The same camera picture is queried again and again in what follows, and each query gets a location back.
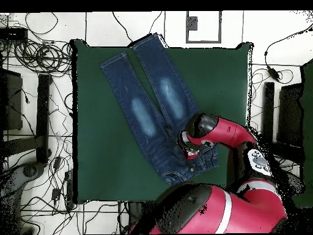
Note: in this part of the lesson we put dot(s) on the blue denim jeans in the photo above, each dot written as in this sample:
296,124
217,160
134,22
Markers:
146,110

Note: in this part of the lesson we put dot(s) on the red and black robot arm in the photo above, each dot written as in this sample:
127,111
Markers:
232,213

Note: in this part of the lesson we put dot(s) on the black flat box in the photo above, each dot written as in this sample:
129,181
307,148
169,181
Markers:
13,34

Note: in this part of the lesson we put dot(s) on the dark green table cloth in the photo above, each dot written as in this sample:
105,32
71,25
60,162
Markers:
102,159

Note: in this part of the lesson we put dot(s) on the black stand bar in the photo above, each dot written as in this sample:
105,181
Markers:
43,117
291,115
269,107

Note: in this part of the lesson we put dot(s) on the black power adapter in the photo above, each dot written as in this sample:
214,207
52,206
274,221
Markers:
273,73

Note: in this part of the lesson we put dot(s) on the small black adapter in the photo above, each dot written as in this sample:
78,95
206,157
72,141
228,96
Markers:
57,162
55,194

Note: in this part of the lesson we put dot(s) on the dark grey chair base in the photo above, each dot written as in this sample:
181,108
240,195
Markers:
22,173

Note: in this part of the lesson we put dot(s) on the large black case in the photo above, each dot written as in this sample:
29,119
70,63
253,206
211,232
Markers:
11,100

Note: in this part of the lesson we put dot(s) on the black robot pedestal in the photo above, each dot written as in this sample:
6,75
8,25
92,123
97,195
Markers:
134,215

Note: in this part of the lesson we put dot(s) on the grey rectangular frame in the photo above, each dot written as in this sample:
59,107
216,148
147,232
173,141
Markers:
192,24

